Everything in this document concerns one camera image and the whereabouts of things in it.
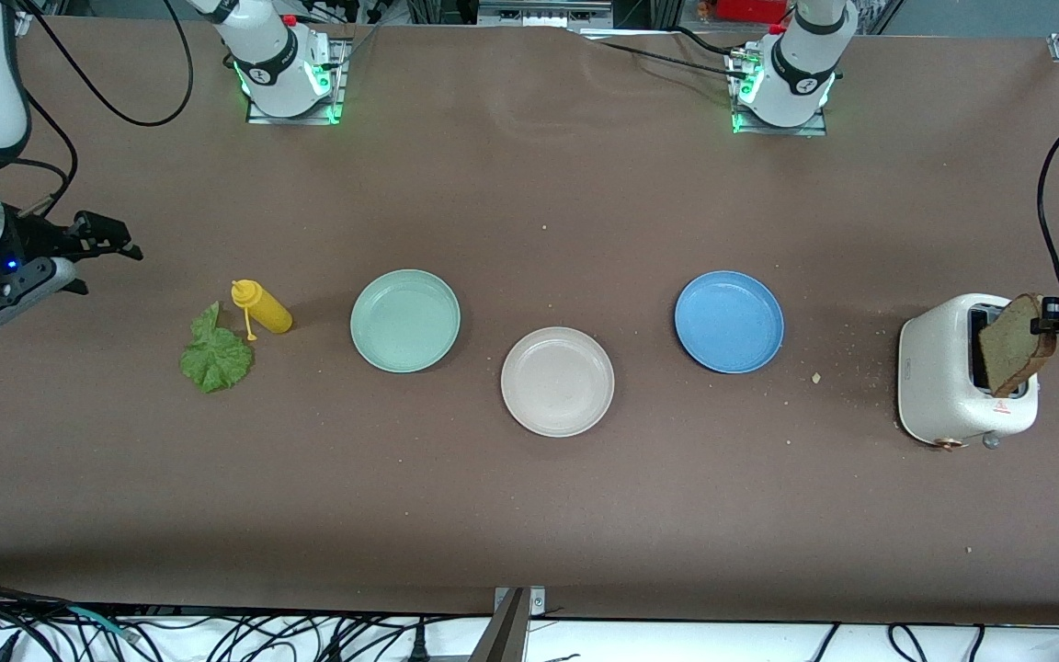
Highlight brown toasted bread slice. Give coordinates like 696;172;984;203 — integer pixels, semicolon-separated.
977;293;1058;399

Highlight green lettuce leaf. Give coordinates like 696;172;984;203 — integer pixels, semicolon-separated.
179;301;256;394

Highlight yellow squeeze bottle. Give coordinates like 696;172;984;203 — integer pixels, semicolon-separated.
231;279;294;343

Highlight mint green plate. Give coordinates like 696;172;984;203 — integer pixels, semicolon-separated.
349;268;462;374

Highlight blue plate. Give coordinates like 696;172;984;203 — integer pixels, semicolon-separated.
674;270;785;375

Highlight beige plate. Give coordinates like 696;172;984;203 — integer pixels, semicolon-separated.
500;326;616;439

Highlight white toaster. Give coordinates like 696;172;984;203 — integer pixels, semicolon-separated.
897;292;1041;453

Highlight red box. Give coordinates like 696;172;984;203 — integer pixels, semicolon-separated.
713;0;792;24

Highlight brown table cover sheet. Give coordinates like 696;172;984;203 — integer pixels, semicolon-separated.
0;14;1059;628

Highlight aluminium profile bar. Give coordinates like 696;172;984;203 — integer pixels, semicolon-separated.
470;588;530;662

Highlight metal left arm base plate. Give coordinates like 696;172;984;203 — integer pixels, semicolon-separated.
730;46;830;138

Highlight teal floor cable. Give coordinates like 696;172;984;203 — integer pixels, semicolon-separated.
65;604;140;642

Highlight black base cable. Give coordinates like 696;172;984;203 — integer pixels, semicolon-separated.
585;37;751;82

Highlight silver frame rail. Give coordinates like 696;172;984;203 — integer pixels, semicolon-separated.
479;0;613;29

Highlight small metal bracket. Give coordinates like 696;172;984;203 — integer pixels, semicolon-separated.
493;586;547;619

